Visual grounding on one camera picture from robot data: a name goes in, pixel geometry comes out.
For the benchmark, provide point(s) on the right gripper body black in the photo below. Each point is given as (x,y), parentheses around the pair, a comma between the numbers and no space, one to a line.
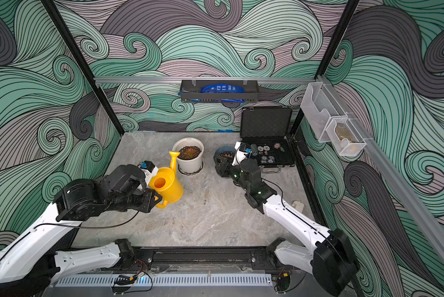
(235,171)

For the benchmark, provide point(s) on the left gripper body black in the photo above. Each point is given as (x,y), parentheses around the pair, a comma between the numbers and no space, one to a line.
(141,199)

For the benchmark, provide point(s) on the yellow plastic watering can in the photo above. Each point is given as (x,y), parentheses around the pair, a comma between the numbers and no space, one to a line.
(166,183)

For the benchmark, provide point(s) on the blue-grey flower pot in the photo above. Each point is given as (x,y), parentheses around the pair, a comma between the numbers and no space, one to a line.
(225,151)

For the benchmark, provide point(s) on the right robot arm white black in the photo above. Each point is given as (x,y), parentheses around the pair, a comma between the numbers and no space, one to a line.
(326,254)

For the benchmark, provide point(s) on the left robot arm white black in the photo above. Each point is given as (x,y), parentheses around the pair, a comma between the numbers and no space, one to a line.
(30,264)

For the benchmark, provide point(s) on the red-green succulent in white pot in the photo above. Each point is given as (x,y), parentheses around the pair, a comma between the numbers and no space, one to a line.
(189,152)

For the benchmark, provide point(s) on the white flower pot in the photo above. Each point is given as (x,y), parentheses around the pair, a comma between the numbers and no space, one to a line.
(188,141)

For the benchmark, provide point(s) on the white pot saucer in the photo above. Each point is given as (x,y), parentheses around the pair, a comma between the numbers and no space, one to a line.
(190,167)

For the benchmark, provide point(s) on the open black tool case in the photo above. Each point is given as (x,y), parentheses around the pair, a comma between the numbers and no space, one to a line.
(264,129)

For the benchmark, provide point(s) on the blue object in tray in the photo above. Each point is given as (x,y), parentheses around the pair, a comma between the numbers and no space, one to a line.
(222,89)

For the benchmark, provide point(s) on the small circuit board left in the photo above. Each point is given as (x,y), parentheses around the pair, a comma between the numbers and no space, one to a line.
(123,283)

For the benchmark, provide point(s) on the small circuit board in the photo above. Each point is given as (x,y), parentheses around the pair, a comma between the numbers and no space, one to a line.
(282,283)
(123,283)

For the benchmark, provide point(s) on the small clear plastic bin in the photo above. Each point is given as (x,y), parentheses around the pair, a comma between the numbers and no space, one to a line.
(344,141)

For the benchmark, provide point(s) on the small circuit board right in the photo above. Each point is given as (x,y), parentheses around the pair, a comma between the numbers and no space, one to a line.
(282,283)

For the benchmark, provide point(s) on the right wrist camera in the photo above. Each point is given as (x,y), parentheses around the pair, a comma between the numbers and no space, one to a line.
(242,151)

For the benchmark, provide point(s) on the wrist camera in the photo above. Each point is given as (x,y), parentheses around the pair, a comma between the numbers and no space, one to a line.
(242,151)
(150,170)

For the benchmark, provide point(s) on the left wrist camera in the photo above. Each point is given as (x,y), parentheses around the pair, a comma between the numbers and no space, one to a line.
(150,170)

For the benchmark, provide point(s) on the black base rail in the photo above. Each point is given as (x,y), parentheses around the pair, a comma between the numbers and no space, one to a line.
(252,257)

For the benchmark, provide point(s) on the black wall-mounted tray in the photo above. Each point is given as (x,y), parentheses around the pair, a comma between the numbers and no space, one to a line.
(190,92)

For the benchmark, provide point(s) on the left black frame post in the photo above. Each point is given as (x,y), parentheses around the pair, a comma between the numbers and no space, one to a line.
(67,37)

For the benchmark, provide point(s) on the black frame post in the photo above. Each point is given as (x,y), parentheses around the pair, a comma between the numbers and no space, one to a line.
(334,18)
(67,37)

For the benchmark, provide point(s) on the clear plastic wall bin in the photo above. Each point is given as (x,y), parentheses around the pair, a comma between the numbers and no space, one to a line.
(320,106)

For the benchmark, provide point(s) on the white slotted cable duct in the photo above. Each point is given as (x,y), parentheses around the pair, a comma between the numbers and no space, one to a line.
(173,280)

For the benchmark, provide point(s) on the aluminium wall rail back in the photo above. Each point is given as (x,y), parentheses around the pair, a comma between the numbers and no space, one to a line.
(175,80)

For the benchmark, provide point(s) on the aluminium wall rail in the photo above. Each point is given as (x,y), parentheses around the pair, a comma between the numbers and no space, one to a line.
(175,80)
(398,185)

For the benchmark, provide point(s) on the right black frame post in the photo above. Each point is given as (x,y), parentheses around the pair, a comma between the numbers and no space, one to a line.
(334,18)

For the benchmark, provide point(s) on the aluminium wall rail right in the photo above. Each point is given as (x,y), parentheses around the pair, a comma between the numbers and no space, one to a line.
(398,185)

